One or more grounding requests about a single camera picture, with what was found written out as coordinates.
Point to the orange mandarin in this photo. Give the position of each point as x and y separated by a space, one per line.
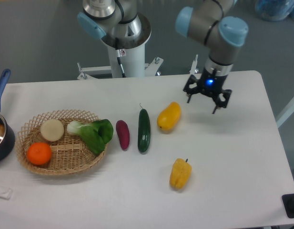
39 153

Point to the purple sweet potato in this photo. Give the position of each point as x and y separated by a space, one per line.
123 134

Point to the white metal base frame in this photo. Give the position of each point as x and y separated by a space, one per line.
151 69

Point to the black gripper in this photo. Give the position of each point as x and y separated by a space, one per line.
211 85

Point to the woven wicker basket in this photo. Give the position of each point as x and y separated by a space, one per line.
70 155

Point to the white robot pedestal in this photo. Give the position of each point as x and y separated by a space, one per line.
126 47

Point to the white frame bar right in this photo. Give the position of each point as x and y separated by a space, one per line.
286 112

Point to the yellow bell pepper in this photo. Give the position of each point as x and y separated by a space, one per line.
180 173

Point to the blue saucepan with handle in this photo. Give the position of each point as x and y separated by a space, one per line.
7 136

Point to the blue plastic bag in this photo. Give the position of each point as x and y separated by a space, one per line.
274 10

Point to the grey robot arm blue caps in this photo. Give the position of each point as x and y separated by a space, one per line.
208 25

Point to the yellow mango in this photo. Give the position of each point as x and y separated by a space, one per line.
169 117

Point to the clear plastic packet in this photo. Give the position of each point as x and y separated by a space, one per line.
5 193

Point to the beige round bun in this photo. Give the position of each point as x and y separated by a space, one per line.
52 130

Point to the green bok choy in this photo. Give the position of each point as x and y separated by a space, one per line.
95 134

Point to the dark green cucumber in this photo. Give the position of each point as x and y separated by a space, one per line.
144 131

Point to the black device at table edge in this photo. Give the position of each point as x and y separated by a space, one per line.
288 201

